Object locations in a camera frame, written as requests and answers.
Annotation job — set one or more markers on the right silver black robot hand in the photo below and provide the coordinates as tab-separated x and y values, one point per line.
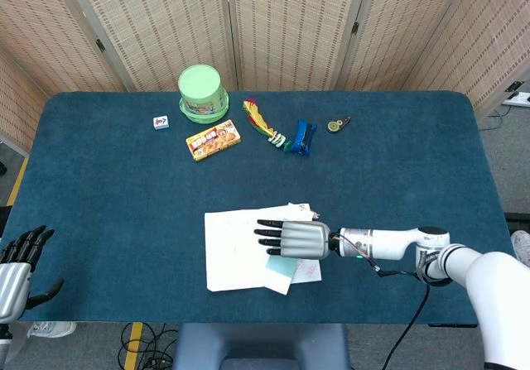
304	239

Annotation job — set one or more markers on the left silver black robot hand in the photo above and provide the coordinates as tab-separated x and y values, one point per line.
14	287

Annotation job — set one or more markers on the blue and white tasselled bookmark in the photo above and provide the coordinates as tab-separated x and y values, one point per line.
281	266

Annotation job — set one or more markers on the white paper booklet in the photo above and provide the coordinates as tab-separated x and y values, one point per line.
232	254

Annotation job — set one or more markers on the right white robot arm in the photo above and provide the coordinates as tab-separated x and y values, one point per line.
497	270

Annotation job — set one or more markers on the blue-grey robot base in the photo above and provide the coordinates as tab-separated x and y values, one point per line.
261	345

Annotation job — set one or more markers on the white sneaker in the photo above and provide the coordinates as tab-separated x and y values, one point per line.
51	328
522	250

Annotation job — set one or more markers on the black correction tape dispenser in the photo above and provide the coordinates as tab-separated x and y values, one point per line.
333	127

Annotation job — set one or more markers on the colourful feather shuttlecock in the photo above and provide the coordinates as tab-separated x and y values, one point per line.
256	117

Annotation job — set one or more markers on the yellow curry box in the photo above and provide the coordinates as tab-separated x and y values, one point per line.
213	140

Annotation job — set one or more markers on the blue table cloth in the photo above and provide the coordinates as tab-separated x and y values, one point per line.
124	200

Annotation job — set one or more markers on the white mahjong tile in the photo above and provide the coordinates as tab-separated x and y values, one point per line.
161	122

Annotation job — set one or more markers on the green plastic toy bucket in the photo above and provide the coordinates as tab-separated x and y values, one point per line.
200	84

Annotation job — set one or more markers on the woven bamboo folding screen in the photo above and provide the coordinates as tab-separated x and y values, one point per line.
290	35

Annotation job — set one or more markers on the dark metal screen hinge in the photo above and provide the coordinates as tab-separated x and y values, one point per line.
515	85
100	45
355	28

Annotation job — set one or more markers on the white power strip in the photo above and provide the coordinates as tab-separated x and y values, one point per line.
517	99

